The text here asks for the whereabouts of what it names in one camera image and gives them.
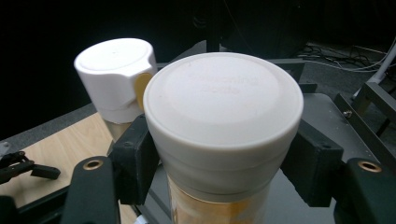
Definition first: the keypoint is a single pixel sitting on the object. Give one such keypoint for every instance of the white desk frame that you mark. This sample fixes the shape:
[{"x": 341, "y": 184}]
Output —
[{"x": 384, "y": 63}]

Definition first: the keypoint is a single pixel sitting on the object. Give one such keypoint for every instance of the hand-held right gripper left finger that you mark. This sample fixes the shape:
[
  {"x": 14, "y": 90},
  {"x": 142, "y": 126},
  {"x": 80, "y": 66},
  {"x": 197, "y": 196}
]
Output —
[{"x": 134, "y": 158}]

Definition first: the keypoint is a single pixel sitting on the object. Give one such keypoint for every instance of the narrow neck orange spice jar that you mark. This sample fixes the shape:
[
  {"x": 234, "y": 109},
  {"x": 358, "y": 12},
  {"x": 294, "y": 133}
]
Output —
[{"x": 222, "y": 102}]

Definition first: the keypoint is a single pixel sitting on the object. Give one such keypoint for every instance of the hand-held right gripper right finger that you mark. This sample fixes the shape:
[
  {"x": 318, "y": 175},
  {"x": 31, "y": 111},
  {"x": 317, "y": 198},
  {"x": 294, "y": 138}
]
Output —
[{"x": 311, "y": 165}]

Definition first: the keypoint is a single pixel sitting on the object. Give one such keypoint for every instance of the dark cabinet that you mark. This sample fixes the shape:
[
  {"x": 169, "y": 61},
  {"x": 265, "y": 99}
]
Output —
[{"x": 267, "y": 28}]

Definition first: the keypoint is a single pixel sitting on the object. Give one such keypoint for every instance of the spouted white lid spice jar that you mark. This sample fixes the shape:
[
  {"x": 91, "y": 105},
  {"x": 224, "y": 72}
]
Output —
[{"x": 115, "y": 71}]

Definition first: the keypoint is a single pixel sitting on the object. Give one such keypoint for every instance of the dark grey corner shelf rack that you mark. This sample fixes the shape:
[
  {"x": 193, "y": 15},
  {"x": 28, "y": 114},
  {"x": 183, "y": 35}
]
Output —
[{"x": 320, "y": 118}]

